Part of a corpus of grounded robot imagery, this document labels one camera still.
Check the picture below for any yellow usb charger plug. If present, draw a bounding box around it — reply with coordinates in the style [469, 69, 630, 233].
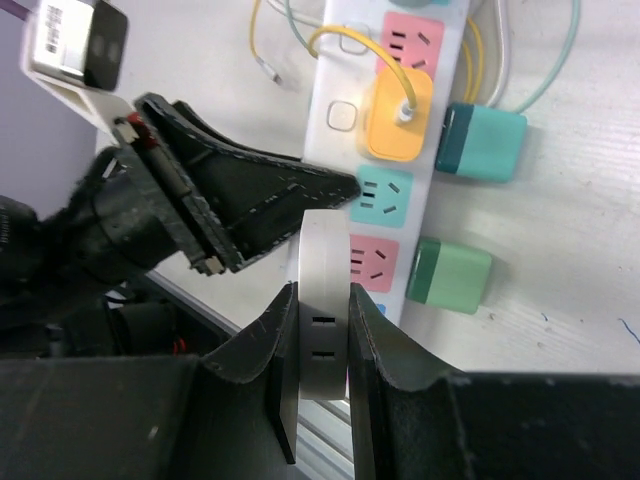
[356, 67, 433, 163]

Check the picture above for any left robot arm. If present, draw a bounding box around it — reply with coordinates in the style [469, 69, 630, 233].
[1, 93, 361, 333]

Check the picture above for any yellow usb cable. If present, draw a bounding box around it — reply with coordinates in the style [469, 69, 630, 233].
[248, 0, 485, 126]

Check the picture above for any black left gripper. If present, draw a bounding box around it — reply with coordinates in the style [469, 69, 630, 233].
[69, 93, 361, 280]

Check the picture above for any light green usb cable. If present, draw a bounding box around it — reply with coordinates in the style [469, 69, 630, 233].
[284, 0, 582, 114]

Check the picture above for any white plug adapter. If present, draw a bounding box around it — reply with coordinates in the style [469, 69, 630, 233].
[298, 210, 351, 400]

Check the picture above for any white multi-socket power strip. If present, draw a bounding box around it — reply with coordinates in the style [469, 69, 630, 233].
[303, 1, 469, 322]

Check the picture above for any teal cube plug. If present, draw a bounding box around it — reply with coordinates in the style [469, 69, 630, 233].
[435, 102, 528, 183]

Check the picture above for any white usb cable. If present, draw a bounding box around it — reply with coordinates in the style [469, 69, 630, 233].
[264, 0, 511, 109]

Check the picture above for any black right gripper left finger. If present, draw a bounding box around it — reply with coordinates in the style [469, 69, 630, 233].
[1, 284, 298, 479]

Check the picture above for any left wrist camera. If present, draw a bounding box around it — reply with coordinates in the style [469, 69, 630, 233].
[20, 0, 129, 92]

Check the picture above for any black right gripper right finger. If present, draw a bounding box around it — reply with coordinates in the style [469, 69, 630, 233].
[348, 284, 639, 479]

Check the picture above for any green cube plug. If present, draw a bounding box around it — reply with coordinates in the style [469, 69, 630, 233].
[405, 237, 492, 315]

